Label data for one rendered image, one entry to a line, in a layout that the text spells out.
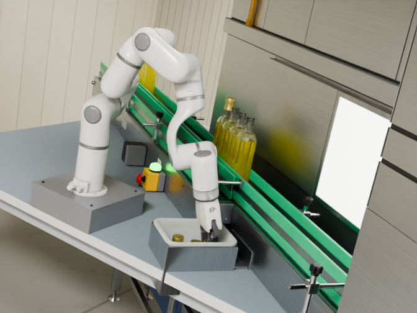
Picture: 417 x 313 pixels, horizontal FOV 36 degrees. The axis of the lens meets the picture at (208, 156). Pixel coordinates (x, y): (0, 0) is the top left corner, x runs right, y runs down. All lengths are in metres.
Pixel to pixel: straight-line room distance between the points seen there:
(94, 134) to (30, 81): 2.63
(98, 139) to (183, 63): 0.40
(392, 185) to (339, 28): 0.95
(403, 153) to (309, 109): 0.94
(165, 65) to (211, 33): 3.38
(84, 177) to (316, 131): 0.74
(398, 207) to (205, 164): 0.78
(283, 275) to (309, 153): 0.43
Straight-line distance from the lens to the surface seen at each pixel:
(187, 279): 1.85
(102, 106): 1.99
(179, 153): 1.86
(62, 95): 4.87
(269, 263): 1.86
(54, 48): 4.71
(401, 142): 1.14
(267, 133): 2.27
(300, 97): 2.10
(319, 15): 2.12
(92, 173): 2.06
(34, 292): 3.17
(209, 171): 1.80
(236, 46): 2.65
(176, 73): 1.80
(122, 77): 1.95
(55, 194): 2.08
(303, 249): 1.73
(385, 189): 1.16
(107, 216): 2.05
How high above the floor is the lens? 1.61
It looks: 17 degrees down
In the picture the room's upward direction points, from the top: 11 degrees clockwise
